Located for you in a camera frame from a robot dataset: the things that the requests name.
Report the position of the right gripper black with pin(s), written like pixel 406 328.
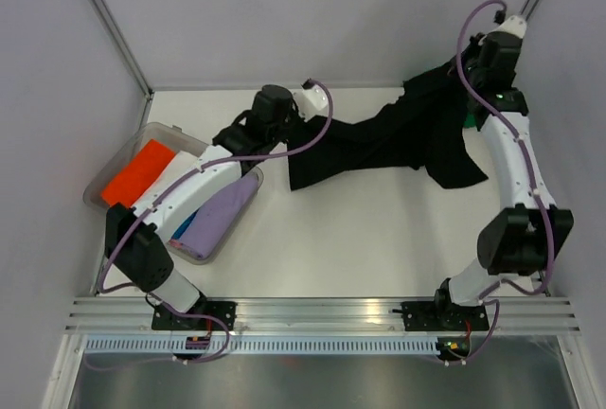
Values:
pixel 474 48

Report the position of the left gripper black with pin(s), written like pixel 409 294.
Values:
pixel 298 120

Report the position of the black t shirt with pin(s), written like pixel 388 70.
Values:
pixel 423 128

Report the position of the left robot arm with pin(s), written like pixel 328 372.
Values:
pixel 136 236

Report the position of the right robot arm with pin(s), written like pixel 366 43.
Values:
pixel 527 234

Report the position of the green t shirt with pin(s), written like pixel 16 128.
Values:
pixel 470 122

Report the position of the white rolled t shirt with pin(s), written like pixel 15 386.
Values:
pixel 178 166

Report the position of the clear plastic bin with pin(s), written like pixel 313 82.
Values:
pixel 123 163

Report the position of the lilac rolled t shirt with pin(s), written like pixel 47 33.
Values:
pixel 213 220

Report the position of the orange rolled t shirt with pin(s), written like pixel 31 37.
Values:
pixel 132 181

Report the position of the blue rolled t shirt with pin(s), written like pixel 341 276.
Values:
pixel 183 226

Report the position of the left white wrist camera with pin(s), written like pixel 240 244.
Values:
pixel 310 99

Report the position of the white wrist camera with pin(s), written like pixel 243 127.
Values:
pixel 514 25
pixel 310 99

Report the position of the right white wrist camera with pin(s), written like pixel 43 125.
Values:
pixel 514 25

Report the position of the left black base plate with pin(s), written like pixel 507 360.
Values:
pixel 210 314

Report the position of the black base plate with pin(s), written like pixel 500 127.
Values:
pixel 427 316
pixel 210 314

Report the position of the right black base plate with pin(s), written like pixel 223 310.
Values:
pixel 427 316

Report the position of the left aluminium frame post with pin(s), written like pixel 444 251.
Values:
pixel 125 53

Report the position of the aluminium front rail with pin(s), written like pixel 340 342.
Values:
pixel 516 316

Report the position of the white slotted cable duct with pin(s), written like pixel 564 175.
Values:
pixel 273 345

